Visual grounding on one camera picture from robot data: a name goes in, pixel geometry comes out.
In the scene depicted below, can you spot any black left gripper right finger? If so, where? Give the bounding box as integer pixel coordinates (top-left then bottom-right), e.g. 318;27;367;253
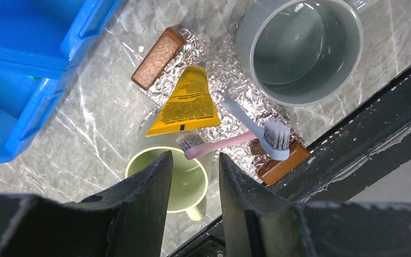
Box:
219;153;411;256

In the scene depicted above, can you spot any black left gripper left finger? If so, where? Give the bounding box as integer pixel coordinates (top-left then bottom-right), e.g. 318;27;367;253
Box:
0;151;173;256

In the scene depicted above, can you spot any cream ceramic mug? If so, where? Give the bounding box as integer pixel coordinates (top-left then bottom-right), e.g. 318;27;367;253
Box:
125;113;213;221

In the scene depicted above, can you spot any light blue toothbrush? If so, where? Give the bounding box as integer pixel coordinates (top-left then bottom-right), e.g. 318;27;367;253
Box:
220;100;291;161

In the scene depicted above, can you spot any pink toothbrush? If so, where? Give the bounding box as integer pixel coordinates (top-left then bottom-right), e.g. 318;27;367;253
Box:
176;131;256;160

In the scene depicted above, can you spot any yellow toothpaste tube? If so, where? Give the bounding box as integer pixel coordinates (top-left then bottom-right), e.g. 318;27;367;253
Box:
146;65;220;137

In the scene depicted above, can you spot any grey ceramic mug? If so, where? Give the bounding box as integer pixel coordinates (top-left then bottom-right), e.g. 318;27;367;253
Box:
235;0;374;107

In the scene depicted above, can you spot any white teal-capped toothpaste tube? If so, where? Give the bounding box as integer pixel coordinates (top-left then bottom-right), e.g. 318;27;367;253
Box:
28;75;41;80

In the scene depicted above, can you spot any blue left storage bin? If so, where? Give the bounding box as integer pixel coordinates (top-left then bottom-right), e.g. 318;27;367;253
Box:
0;67;76;163

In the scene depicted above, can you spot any blue storage bin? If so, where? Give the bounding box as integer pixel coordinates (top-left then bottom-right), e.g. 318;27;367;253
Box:
0;1;120;78
0;67;76;163

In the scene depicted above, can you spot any blue middle storage bin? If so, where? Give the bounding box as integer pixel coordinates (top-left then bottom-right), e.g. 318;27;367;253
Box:
0;1;120;78

